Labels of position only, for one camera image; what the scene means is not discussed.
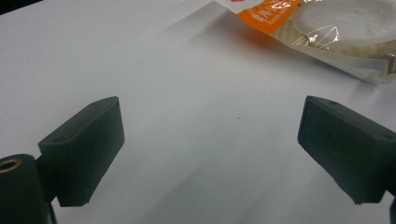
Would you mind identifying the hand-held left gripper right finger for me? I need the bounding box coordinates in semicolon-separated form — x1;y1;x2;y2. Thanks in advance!
297;95;396;205

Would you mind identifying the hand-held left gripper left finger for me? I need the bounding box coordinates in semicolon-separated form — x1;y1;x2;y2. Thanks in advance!
35;95;126;208

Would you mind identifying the orange and clear food packet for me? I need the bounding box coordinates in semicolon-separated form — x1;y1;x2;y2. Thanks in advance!
212;0;396;85

